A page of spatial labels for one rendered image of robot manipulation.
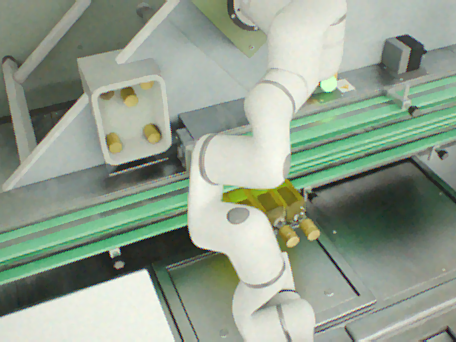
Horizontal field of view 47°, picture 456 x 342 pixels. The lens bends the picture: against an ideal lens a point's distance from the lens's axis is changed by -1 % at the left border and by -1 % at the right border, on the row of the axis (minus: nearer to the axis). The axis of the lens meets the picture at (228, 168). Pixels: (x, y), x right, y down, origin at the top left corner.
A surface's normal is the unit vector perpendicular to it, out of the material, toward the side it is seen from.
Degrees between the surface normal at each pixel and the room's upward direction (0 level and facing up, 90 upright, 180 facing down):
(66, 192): 90
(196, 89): 0
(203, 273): 90
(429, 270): 90
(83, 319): 90
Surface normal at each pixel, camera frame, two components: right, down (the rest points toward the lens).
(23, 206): -0.02, -0.76
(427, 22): 0.40, 0.59
